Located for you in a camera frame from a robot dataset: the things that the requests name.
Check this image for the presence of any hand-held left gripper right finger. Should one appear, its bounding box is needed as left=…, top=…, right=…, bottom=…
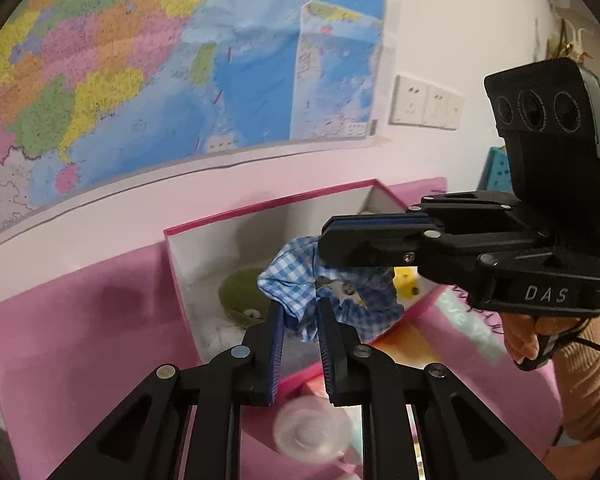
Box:
left=315, top=297, right=556, bottom=480

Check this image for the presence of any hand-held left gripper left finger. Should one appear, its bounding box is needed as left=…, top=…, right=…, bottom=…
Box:
left=45, top=302, right=287, bottom=480

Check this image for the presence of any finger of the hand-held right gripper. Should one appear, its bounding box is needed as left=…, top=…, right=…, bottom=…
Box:
left=330, top=191, right=519, bottom=229
left=319, top=220, right=552, bottom=281

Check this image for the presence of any blue white checkered cloth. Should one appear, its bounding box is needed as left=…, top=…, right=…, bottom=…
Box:
left=257, top=235, right=406, bottom=343

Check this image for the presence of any pink storage box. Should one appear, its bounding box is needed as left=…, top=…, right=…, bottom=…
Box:
left=162, top=178, right=448, bottom=401

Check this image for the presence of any person's right forearm orange sleeve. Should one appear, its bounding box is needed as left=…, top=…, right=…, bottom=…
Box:
left=540, top=317, right=600, bottom=467

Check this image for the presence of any person's right hand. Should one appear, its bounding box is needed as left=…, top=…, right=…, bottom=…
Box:
left=502, top=310, right=588, bottom=372

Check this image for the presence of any teal perforated basket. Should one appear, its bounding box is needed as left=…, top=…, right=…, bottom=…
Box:
left=480, top=146, right=519, bottom=196

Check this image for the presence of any yellow plush toy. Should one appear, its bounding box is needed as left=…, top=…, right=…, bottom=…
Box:
left=392, top=267, right=422, bottom=302

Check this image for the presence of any green plush toy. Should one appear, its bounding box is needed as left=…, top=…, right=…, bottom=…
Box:
left=219, top=269, right=276, bottom=329

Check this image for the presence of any translucent white round object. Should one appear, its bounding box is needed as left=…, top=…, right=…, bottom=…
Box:
left=272, top=395, right=354, bottom=462

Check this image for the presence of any white wall socket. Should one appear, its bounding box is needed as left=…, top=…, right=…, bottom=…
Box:
left=422, top=85, right=453, bottom=128
left=390, top=74, right=431, bottom=126

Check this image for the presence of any colourful wall map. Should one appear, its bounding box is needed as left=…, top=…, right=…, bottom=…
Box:
left=0, top=0, right=388, bottom=246

